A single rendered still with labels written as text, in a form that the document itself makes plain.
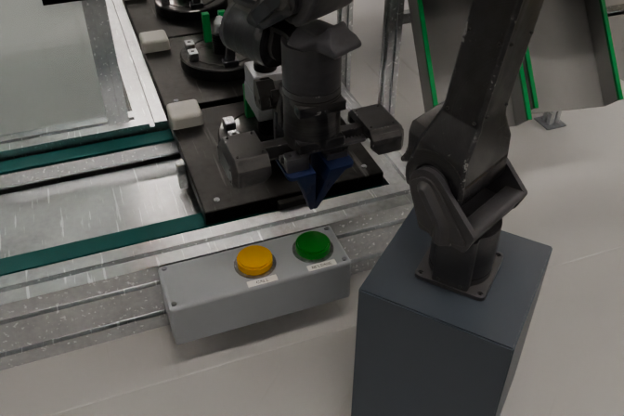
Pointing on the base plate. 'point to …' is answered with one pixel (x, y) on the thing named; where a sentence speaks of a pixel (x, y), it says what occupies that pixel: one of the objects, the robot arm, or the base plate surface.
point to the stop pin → (181, 174)
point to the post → (105, 59)
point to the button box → (250, 287)
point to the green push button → (313, 245)
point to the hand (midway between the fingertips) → (311, 182)
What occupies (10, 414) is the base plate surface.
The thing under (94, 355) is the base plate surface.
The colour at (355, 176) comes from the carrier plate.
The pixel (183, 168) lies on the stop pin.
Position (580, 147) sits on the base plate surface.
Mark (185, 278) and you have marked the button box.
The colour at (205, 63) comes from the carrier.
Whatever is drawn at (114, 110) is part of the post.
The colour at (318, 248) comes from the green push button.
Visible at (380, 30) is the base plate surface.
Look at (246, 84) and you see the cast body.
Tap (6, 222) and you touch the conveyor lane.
